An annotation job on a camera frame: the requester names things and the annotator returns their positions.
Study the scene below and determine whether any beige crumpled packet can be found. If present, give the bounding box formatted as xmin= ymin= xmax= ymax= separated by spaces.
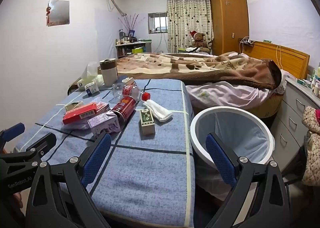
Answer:
xmin=65 ymin=100 xmax=84 ymax=112

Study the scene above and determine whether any wrapped air conditioner pipe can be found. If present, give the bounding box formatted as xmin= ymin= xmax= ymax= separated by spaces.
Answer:
xmin=107 ymin=0 xmax=128 ymax=16

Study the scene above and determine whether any clear plastic bottle red label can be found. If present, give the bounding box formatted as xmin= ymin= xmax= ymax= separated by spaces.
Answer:
xmin=112 ymin=82 xmax=152 ymax=105

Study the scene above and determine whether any beige cup with brown band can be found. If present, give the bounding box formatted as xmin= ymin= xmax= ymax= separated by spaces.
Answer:
xmin=99 ymin=58 xmax=118 ymax=86

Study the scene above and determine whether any red drink can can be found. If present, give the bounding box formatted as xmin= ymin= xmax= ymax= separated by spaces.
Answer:
xmin=111 ymin=95 xmax=137 ymax=123

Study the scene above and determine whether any small grey desk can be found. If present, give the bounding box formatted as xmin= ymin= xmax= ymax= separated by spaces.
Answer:
xmin=115 ymin=40 xmax=153 ymax=58

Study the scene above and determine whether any person's left hand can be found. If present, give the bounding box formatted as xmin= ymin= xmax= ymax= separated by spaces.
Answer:
xmin=11 ymin=191 xmax=23 ymax=210

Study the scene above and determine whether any white foam fruit net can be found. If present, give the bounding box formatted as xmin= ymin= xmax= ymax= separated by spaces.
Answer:
xmin=143 ymin=99 xmax=173 ymax=122

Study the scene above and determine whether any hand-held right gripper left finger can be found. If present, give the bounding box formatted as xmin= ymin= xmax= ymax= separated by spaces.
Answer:
xmin=25 ymin=133 xmax=112 ymax=228

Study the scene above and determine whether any floral quilted garment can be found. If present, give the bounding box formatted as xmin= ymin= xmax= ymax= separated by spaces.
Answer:
xmin=301 ymin=105 xmax=320 ymax=187

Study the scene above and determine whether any pink strawberry carton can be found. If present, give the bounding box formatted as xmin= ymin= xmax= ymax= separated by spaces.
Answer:
xmin=94 ymin=102 xmax=111 ymax=115

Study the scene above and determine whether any wooden bed headboard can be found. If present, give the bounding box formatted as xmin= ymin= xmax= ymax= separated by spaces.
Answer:
xmin=244 ymin=40 xmax=310 ymax=80

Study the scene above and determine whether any purple drink carton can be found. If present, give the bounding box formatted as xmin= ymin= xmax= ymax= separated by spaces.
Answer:
xmin=87 ymin=111 xmax=122 ymax=140

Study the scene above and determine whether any white round trash bin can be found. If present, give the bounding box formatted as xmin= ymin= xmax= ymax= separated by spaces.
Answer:
xmin=190 ymin=107 xmax=275 ymax=193

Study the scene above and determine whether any wooden wardrobe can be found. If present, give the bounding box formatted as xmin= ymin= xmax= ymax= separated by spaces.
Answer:
xmin=209 ymin=0 xmax=250 ymax=56

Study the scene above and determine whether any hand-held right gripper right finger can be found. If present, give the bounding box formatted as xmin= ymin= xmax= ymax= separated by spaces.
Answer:
xmin=205 ymin=132 xmax=292 ymax=228

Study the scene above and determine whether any heart print curtain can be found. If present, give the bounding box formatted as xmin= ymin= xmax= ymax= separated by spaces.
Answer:
xmin=166 ymin=0 xmax=214 ymax=53

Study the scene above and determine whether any pink bed sheet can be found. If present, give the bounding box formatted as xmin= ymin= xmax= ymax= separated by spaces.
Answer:
xmin=186 ymin=69 xmax=290 ymax=111

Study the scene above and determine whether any cluster of small bottles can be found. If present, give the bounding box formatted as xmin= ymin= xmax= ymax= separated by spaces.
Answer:
xmin=297 ymin=63 xmax=320 ymax=97

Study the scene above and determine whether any small white blue tissue pack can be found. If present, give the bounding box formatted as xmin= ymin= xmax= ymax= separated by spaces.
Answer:
xmin=84 ymin=82 xmax=100 ymax=96

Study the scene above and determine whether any grey drawer nightstand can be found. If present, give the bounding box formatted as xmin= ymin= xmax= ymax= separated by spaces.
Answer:
xmin=271 ymin=78 xmax=320 ymax=172

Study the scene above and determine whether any white charging cable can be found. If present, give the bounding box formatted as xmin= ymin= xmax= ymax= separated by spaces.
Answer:
xmin=239 ymin=35 xmax=250 ymax=55

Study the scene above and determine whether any brown paw print blanket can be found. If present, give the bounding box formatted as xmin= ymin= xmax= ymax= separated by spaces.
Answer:
xmin=116 ymin=52 xmax=283 ymax=90

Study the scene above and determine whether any pale plastic bin liner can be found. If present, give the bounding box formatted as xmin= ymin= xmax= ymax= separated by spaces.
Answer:
xmin=197 ymin=112 xmax=269 ymax=166

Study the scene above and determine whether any yellow soft tissue pack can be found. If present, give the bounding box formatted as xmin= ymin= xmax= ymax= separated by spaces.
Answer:
xmin=76 ymin=62 xmax=104 ymax=91

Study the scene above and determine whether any barred window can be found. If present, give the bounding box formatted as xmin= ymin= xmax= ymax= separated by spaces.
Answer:
xmin=147 ymin=12 xmax=168 ymax=34

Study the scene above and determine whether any dark green small box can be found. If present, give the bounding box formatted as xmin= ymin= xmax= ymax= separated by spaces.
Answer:
xmin=139 ymin=108 xmax=156 ymax=136

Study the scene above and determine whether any brown teddy bear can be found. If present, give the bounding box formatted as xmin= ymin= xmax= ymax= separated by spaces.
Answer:
xmin=186 ymin=30 xmax=212 ymax=53

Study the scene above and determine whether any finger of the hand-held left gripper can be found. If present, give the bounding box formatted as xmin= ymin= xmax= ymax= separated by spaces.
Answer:
xmin=7 ymin=132 xmax=57 ymax=166
xmin=0 ymin=122 xmax=25 ymax=146

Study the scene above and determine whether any cluster of cosmetic jars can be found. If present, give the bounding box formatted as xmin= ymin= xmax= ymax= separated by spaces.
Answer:
xmin=115 ymin=29 xmax=138 ymax=45

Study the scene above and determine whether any square wall mirror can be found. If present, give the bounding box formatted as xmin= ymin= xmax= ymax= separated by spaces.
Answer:
xmin=47 ymin=0 xmax=70 ymax=27

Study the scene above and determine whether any vase with dry branches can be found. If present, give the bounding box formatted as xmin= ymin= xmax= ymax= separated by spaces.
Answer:
xmin=118 ymin=13 xmax=147 ymax=37

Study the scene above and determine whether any red flat box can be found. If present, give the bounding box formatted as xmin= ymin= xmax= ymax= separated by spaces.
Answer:
xmin=62 ymin=102 xmax=97 ymax=125

